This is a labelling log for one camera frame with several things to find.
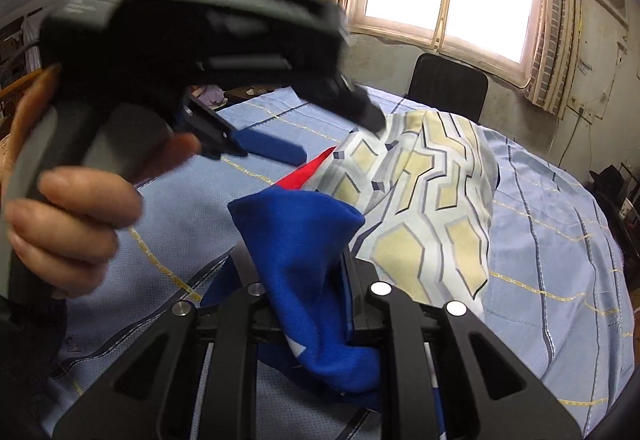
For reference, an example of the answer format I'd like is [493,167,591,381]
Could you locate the blue red hooded jacket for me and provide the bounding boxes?
[199,108,501,440]

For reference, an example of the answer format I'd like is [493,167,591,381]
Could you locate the person left hand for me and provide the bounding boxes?
[2,64,204,300]

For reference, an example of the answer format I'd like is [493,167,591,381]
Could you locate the black office chair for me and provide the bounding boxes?
[407,53,488,123]

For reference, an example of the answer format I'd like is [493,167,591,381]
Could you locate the right striped curtain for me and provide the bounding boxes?
[525,0,582,118]

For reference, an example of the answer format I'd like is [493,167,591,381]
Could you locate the black desk with clutter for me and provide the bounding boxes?
[589,163,639,262]

